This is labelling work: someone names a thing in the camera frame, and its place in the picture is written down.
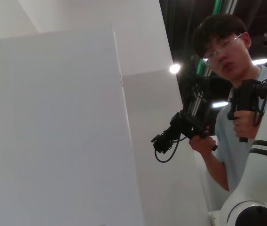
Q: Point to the person left hand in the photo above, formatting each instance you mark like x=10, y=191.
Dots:
x=245, y=124

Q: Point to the person right hand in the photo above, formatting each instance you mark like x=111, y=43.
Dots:
x=201, y=146

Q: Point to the person right forearm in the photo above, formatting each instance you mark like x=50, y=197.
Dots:
x=218, y=174

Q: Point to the person in light blue shirt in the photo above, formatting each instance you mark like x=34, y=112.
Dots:
x=227, y=146

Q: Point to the green lit ceiling truss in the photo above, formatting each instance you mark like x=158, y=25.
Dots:
x=200, y=68

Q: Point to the thin framed worn eyeglasses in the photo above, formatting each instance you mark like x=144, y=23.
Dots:
x=210, y=58

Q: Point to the bright ceiling lamp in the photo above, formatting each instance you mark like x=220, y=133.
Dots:
x=174, y=68

